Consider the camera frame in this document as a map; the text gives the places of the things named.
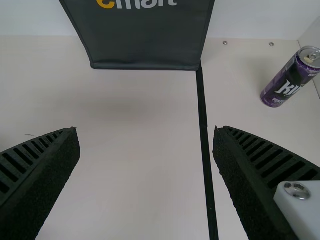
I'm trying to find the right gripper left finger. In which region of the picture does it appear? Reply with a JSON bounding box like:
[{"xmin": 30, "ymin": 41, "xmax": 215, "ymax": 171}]
[{"xmin": 0, "ymin": 126, "xmax": 82, "ymax": 240}]

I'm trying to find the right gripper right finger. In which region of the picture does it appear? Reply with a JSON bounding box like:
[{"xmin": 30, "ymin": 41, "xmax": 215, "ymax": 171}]
[{"xmin": 212, "ymin": 125, "xmax": 320, "ymax": 240}]

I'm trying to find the black strip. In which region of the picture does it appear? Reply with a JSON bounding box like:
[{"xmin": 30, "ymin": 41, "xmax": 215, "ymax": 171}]
[{"xmin": 195, "ymin": 65, "xmax": 220, "ymax": 240}]

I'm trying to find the purple can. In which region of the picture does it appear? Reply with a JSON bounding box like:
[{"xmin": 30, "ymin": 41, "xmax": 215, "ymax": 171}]
[{"xmin": 260, "ymin": 46, "xmax": 320, "ymax": 109}]

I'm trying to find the dark grey bag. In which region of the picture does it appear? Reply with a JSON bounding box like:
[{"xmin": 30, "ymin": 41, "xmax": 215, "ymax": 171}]
[{"xmin": 59, "ymin": 0, "xmax": 216, "ymax": 72}]

